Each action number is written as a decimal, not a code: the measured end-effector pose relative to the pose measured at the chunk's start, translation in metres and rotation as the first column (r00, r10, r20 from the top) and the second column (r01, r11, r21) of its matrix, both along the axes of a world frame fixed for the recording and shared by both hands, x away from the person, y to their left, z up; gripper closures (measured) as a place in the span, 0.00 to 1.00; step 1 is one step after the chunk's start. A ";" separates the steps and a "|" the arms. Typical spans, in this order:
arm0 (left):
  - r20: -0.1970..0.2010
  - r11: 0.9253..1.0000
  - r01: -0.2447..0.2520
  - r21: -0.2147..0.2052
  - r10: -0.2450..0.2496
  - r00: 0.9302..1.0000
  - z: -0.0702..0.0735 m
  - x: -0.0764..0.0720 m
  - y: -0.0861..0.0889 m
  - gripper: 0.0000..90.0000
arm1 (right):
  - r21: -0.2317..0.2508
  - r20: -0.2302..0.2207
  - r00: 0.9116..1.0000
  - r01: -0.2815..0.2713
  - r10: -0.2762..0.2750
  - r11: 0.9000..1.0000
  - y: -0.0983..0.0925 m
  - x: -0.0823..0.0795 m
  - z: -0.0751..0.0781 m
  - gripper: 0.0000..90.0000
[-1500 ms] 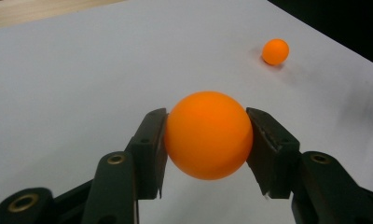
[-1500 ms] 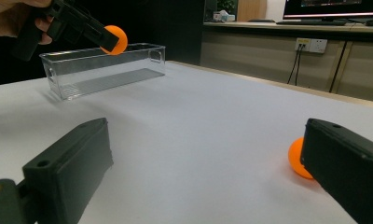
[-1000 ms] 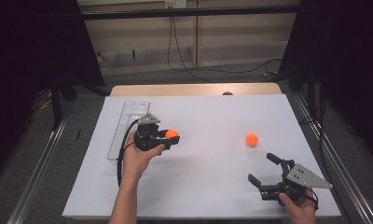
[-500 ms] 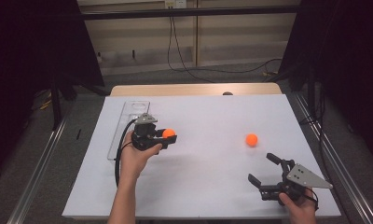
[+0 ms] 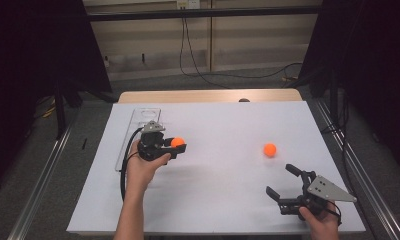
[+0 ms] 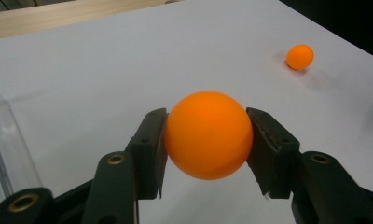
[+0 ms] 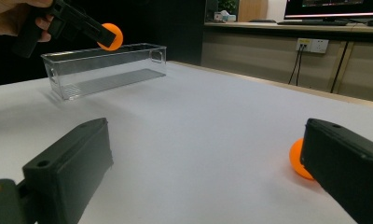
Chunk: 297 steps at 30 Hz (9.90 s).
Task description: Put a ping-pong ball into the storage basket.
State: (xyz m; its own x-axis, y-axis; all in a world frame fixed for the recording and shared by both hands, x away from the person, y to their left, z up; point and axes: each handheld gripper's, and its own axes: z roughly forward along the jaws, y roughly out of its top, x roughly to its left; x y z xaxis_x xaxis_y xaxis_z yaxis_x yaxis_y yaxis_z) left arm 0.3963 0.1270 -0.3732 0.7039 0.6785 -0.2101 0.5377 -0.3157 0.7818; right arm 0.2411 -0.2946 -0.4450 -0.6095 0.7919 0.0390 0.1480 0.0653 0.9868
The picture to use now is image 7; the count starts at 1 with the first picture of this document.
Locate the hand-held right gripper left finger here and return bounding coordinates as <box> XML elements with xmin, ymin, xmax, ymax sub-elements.
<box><xmin>21</xmin><ymin>117</ymin><xmax>115</xmax><ymax>224</ymax></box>

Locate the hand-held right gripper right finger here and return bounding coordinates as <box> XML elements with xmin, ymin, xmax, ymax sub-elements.
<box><xmin>300</xmin><ymin>118</ymin><xmax>373</xmax><ymax>224</ymax></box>

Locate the orange ball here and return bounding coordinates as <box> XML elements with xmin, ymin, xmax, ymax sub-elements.
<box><xmin>96</xmin><ymin>22</ymin><xmax>124</xmax><ymax>52</ymax></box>
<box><xmin>288</xmin><ymin>137</ymin><xmax>315</xmax><ymax>181</ymax></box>

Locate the clear plastic container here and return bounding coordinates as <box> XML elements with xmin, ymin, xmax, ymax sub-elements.
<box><xmin>40</xmin><ymin>42</ymin><xmax>168</xmax><ymax>101</ymax></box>

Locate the tissue box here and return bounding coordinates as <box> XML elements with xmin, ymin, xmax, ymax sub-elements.
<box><xmin>214</xmin><ymin>9</ymin><xmax>237</xmax><ymax>22</ymax></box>

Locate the green potted plant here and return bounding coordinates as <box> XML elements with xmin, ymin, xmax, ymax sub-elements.
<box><xmin>218</xmin><ymin>0</ymin><xmax>239</xmax><ymax>13</ymax></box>

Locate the beige wooden counter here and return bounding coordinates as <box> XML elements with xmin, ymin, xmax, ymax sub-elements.
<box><xmin>201</xmin><ymin>21</ymin><xmax>373</xmax><ymax>104</ymax></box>

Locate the black keyboard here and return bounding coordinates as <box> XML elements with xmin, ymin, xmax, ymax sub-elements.
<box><xmin>277</xmin><ymin>20</ymin><xmax>349</xmax><ymax>27</ymax></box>

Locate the black computer monitor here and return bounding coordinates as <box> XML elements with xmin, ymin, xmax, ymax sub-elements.
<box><xmin>283</xmin><ymin>0</ymin><xmax>373</xmax><ymax>21</ymax></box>

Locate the black wall cable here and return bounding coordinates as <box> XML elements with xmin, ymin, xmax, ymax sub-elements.
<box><xmin>296</xmin><ymin>46</ymin><xmax>305</xmax><ymax>87</ymax></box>
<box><xmin>287</xmin><ymin>46</ymin><xmax>302</xmax><ymax>86</ymax></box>

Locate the white wall socket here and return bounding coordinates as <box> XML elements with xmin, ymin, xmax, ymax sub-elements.
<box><xmin>296</xmin><ymin>37</ymin><xmax>329</xmax><ymax>54</ymax></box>

